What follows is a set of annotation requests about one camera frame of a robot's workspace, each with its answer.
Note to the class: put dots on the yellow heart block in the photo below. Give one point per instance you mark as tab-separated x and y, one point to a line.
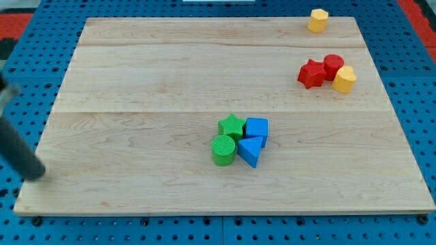
344	80

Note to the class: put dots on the yellow hexagon block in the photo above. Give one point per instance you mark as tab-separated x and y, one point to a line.
318	20

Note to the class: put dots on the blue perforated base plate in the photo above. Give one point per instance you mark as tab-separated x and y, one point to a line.
39	62

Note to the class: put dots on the blue triangle block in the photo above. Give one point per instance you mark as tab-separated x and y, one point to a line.
249	150

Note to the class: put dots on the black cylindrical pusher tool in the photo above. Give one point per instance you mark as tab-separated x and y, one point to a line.
13	148

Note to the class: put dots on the green star block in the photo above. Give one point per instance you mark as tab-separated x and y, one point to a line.
232	126

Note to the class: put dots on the red star block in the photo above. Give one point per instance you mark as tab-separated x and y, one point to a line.
312	74

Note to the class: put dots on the wooden board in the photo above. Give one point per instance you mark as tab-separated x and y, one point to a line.
131	129

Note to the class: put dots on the blue cube block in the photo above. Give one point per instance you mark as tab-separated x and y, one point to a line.
257	127

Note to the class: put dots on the red cylinder block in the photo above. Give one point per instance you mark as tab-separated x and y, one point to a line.
331	64

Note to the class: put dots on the green cylinder block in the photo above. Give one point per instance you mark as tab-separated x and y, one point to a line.
223	150

